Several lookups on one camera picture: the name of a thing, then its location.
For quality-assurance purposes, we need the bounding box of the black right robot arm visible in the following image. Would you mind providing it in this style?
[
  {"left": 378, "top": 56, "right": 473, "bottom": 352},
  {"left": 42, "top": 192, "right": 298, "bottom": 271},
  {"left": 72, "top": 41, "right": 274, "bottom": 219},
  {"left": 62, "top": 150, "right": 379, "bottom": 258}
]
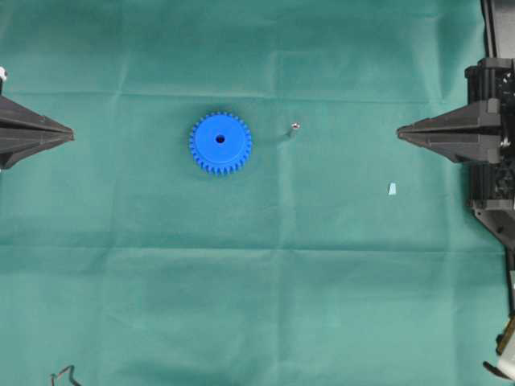
[{"left": 397, "top": 1, "right": 514, "bottom": 211}]

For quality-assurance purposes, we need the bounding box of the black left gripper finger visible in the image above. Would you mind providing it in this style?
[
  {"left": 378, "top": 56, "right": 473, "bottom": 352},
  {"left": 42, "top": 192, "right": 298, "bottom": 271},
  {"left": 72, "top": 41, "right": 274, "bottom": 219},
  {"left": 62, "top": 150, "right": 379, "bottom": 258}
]
[
  {"left": 1, "top": 132, "right": 74, "bottom": 168},
  {"left": 1, "top": 96, "right": 73, "bottom": 134}
]

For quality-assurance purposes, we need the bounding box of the yellow black clamp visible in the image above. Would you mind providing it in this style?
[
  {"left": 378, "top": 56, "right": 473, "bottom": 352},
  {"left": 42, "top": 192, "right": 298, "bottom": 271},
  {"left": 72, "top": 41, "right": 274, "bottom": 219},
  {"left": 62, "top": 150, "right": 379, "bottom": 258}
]
[{"left": 483, "top": 314, "right": 514, "bottom": 381}]

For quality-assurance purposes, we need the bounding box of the thin cable at bottom edge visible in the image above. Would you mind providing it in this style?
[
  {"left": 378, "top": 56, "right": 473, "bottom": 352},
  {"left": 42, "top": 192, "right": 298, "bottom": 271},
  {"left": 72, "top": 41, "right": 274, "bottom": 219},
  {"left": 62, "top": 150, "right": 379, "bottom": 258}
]
[{"left": 50, "top": 364, "right": 81, "bottom": 386}]

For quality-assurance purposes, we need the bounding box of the white object at left edge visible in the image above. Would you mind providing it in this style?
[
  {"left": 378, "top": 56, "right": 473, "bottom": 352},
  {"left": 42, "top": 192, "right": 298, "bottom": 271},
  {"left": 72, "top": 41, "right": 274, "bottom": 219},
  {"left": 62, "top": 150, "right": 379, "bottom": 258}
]
[{"left": 0, "top": 67, "right": 8, "bottom": 82}]

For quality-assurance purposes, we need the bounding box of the green table cloth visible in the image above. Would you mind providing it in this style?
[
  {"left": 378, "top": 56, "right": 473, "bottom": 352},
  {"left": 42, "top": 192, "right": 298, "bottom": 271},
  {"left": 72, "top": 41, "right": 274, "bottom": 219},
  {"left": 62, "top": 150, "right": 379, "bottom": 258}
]
[{"left": 1, "top": 1, "right": 508, "bottom": 385}]

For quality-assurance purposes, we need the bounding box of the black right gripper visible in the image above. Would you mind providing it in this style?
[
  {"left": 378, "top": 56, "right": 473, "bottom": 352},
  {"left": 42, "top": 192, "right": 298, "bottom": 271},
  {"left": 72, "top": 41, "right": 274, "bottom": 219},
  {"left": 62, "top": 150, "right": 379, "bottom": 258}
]
[{"left": 397, "top": 58, "right": 514, "bottom": 200}]

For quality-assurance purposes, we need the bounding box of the blue plastic gear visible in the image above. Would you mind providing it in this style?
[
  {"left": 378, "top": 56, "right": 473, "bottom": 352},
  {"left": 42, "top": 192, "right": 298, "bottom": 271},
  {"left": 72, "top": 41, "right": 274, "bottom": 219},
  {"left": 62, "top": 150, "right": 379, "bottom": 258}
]
[{"left": 188, "top": 112, "right": 253, "bottom": 175}]

